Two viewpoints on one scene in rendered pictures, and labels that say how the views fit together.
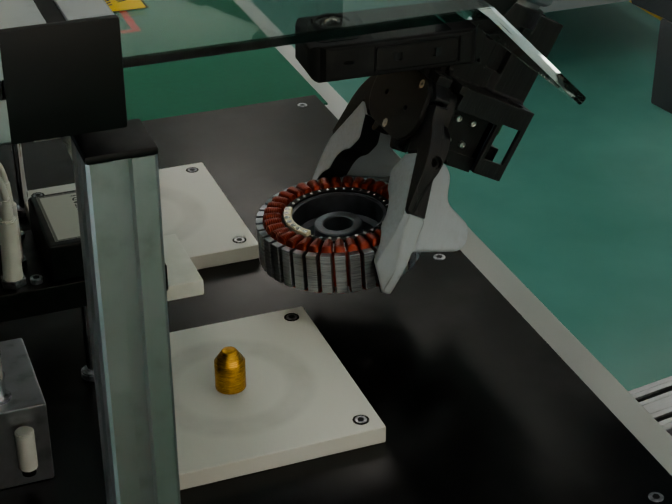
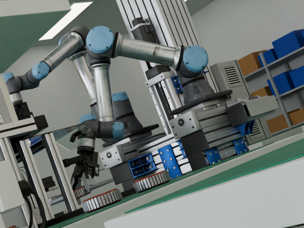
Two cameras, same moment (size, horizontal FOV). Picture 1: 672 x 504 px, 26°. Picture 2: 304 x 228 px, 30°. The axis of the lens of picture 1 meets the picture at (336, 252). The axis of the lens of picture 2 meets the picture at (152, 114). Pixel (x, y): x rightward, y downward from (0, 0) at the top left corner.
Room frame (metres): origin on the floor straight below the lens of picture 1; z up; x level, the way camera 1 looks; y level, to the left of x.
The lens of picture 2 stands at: (-1.42, 0.43, 0.77)
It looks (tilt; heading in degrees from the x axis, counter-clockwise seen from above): 6 degrees up; 340
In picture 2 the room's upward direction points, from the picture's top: 21 degrees counter-clockwise
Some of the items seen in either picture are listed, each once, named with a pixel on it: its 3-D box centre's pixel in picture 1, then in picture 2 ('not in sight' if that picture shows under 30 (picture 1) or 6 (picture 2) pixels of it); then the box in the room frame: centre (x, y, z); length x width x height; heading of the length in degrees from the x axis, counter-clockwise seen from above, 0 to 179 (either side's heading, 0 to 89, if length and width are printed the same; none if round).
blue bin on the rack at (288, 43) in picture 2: not in sight; (293, 43); (5.69, -4.74, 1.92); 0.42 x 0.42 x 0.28; 23
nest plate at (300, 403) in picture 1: (231, 393); (70, 210); (0.76, 0.07, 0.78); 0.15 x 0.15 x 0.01; 21
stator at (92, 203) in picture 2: not in sight; (102, 200); (0.16, 0.07, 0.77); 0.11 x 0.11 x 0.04
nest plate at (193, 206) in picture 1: (136, 223); not in sight; (0.98, 0.15, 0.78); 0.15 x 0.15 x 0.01; 21
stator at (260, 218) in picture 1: (338, 232); (77, 193); (0.87, 0.00, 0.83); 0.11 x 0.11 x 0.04
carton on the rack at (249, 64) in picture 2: not in sight; (253, 64); (6.48, -4.45, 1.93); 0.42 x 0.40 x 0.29; 23
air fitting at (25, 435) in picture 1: (26, 451); not in sight; (0.67, 0.18, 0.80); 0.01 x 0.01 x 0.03; 21
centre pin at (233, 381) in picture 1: (230, 367); not in sight; (0.76, 0.07, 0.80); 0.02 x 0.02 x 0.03
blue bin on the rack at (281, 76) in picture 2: not in sight; (287, 82); (6.03, -4.61, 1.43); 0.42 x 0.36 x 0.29; 109
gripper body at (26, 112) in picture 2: not in sight; (21, 115); (1.34, 0.04, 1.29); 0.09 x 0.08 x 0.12; 119
